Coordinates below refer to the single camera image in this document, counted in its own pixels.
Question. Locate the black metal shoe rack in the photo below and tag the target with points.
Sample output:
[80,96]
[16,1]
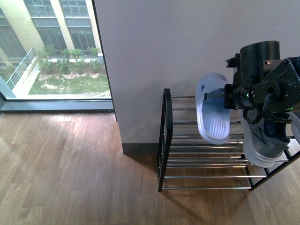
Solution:
[185,161]

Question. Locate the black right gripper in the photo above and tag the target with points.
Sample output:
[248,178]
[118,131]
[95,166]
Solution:
[262,81]

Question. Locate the light blue rubber slipper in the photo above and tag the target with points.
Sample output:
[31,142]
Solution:
[213,119]

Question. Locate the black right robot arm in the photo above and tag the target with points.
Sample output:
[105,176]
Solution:
[292,117]

